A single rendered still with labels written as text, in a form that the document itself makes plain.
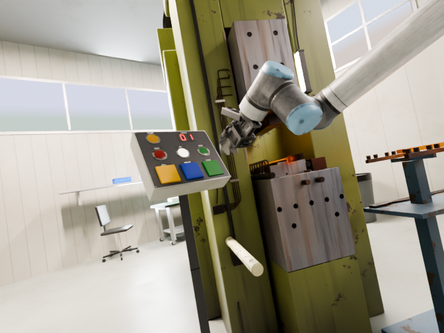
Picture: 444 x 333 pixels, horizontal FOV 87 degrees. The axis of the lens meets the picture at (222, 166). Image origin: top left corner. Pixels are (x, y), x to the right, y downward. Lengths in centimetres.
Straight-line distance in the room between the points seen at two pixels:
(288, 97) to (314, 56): 107
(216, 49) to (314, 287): 135
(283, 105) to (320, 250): 83
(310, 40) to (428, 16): 105
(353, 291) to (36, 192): 441
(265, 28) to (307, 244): 114
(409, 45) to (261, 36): 84
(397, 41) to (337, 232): 88
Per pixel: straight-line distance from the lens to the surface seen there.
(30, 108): 500
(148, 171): 87
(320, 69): 169
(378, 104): 430
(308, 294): 132
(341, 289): 141
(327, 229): 130
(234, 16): 164
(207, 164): 96
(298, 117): 63
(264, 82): 69
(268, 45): 142
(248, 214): 132
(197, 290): 111
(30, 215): 473
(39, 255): 478
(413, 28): 76
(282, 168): 124
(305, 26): 178
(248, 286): 141
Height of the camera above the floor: 95
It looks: 3 degrees up
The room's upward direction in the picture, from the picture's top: 10 degrees counter-clockwise
